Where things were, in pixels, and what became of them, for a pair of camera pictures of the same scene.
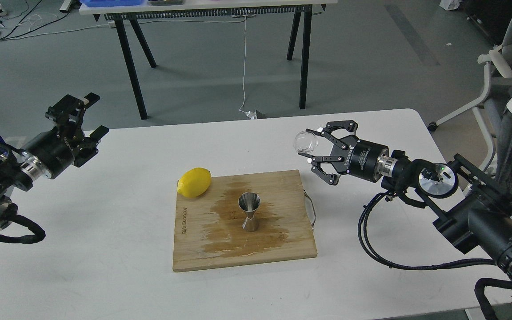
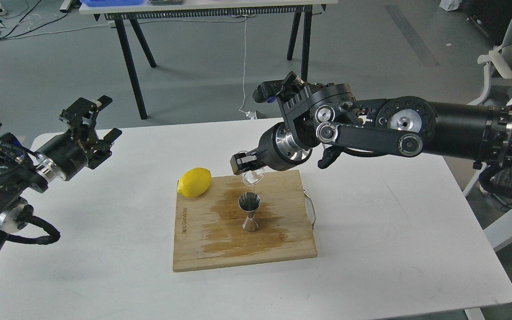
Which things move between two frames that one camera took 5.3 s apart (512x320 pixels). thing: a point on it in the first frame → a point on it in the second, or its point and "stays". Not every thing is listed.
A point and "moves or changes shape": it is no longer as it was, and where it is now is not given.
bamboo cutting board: x=208 y=232 stays
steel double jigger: x=249 y=202 stays
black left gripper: x=58 y=153 → x=71 y=154
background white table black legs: x=127 y=15 stays
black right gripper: x=360 y=160 → x=278 y=150
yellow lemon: x=194 y=182 stays
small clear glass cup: x=305 y=142 moves or changes shape
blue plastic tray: x=113 y=3 stays
